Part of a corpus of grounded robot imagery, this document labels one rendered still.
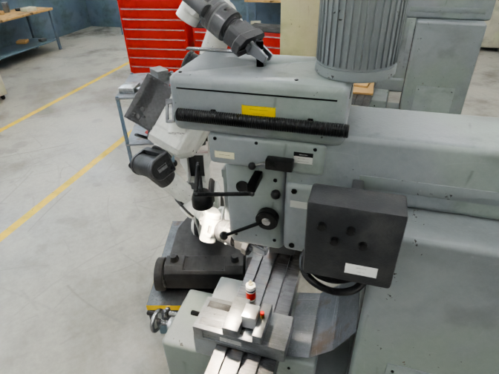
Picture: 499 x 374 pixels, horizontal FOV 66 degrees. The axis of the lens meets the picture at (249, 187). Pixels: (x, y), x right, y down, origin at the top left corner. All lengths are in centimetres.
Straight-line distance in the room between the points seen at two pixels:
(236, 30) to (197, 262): 154
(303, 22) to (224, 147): 184
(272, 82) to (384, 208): 40
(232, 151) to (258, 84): 22
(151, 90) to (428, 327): 126
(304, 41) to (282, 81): 188
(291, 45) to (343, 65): 192
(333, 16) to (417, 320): 84
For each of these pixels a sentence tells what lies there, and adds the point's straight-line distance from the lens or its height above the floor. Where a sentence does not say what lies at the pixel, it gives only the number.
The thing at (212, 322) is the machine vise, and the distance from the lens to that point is 153.
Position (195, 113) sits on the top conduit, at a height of 180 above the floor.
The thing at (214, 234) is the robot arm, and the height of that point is 123.
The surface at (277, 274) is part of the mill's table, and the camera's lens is 178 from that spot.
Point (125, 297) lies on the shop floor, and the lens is 306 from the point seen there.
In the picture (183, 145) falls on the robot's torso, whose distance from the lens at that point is 156.
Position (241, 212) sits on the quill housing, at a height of 145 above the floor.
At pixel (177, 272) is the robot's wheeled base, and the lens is 230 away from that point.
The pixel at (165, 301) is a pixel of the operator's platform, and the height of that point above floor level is 40.
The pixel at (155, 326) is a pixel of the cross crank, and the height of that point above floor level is 60.
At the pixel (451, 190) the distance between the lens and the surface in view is 110.
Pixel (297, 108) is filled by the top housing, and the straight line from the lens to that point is 98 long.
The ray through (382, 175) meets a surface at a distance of 107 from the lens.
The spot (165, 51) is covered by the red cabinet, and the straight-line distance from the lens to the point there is 656.
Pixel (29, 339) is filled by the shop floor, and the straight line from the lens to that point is 308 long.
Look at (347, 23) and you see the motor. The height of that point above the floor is 202.
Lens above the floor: 220
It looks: 34 degrees down
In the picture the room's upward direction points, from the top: 2 degrees counter-clockwise
